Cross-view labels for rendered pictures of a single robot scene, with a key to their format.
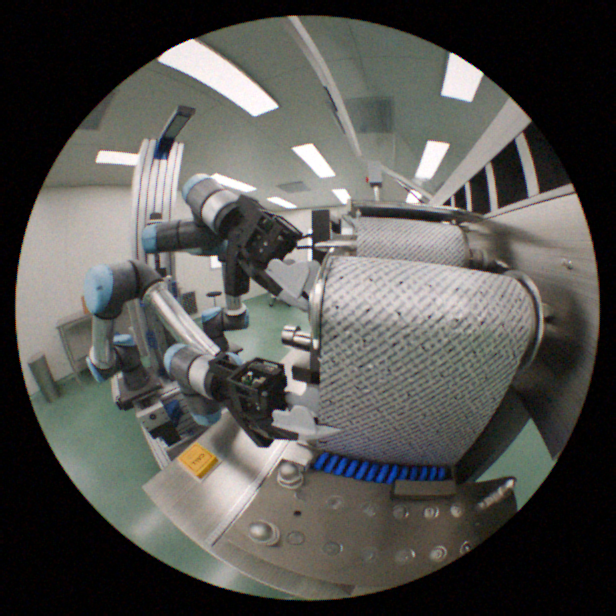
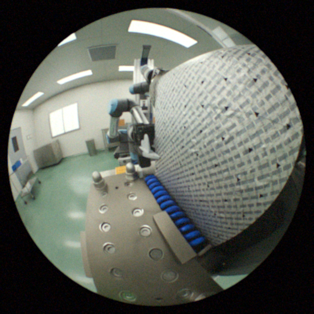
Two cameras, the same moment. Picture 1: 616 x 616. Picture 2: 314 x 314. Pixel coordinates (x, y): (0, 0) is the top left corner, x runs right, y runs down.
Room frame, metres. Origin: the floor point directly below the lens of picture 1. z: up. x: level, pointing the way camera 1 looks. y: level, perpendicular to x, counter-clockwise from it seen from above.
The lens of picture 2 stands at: (0.02, -0.17, 1.19)
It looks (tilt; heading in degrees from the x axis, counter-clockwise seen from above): 26 degrees down; 44
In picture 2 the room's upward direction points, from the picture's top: straight up
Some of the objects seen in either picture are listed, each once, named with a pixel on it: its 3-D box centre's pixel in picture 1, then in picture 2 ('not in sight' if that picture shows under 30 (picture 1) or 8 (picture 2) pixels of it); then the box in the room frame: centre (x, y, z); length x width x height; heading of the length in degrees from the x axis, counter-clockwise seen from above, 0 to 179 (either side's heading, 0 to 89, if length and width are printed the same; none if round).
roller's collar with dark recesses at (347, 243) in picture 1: (349, 247); not in sight; (0.48, -0.10, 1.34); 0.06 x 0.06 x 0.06; 68
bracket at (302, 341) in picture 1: (311, 397); not in sight; (0.29, -0.01, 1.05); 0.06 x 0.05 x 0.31; 68
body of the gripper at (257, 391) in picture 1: (245, 389); (142, 135); (0.23, 0.10, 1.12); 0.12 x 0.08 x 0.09; 68
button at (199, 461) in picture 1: (197, 460); (122, 171); (0.18, 0.24, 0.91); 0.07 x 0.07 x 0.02; 68
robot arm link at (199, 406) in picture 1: (205, 397); (138, 148); (0.30, 0.24, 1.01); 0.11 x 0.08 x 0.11; 173
